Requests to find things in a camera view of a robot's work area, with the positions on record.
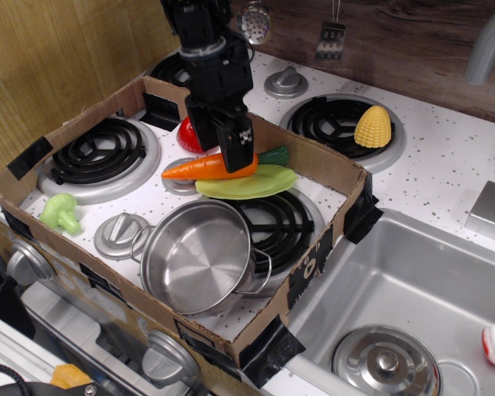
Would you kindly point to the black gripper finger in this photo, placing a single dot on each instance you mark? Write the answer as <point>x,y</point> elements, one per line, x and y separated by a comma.
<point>236,143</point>
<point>203,125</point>

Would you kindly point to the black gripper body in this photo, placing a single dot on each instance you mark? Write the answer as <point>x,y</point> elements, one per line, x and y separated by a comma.
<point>219,78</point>

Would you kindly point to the orange toy carrot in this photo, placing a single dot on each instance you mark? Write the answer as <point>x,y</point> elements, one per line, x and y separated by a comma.
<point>212,167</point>

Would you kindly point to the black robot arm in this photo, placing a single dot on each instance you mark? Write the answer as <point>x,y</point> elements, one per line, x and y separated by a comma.
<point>206,19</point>

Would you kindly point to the light green plastic plate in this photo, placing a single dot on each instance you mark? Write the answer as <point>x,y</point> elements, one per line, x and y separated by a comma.
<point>267,180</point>

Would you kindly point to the silver knob near plate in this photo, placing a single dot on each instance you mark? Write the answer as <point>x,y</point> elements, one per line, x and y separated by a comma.
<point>179,187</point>

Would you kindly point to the red toy strawberry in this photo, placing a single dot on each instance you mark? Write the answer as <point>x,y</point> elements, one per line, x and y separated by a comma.
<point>187,139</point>

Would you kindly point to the back left black burner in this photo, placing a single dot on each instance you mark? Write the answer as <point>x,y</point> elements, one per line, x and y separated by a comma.
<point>171,70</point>

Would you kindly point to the black burner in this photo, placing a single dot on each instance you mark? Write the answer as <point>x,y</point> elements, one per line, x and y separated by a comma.
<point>112,159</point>
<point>171,70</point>
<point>331,120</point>
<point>281,227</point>

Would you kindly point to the hanging silver strainer spoon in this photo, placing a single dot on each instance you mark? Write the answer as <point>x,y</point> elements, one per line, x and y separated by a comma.
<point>255,22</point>

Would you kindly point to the silver knob back centre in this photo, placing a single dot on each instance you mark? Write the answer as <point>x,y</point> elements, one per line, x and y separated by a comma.
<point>286,84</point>

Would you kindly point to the back right black burner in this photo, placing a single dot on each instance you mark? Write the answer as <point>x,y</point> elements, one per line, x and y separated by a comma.
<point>331,120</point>

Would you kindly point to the front right black burner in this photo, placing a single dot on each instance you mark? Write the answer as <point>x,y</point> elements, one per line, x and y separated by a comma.
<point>281,227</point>

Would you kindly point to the front left black burner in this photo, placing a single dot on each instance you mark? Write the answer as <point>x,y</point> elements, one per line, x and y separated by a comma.
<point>112,159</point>

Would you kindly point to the hanging silver slotted spatula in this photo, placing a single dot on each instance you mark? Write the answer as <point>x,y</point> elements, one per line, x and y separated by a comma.
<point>332,37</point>

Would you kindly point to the stainless steel pot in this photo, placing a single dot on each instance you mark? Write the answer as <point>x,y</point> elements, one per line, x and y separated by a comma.
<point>199,259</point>

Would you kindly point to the yellow toy corn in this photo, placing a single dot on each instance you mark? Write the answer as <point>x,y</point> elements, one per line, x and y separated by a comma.
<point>374,130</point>

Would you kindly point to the silver knob near pot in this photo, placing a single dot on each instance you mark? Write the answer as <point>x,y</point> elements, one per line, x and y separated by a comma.
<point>122,237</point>

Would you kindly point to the green toy broccoli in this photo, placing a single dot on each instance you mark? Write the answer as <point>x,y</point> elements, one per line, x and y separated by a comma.
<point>59,212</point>

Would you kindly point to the cardboard fence with black tape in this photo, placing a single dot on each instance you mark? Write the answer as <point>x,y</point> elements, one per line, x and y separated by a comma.
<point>244,356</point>

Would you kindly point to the silver front knob left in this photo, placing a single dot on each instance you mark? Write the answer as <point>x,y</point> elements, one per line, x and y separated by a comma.
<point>27,265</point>

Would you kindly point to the silver front knob right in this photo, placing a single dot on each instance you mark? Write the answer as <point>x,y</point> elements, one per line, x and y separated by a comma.
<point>166,362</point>

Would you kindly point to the grey faucet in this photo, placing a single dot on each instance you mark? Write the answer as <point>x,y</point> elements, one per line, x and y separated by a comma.
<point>480,72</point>

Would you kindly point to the stainless steel sink basin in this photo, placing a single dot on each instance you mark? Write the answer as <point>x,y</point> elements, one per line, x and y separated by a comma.
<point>407,275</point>

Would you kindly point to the steel pot lid in sink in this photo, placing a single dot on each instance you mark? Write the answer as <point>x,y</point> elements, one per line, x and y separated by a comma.
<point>382,360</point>

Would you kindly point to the orange object bottom left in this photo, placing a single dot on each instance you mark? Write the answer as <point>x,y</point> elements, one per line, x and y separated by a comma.
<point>67,376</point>

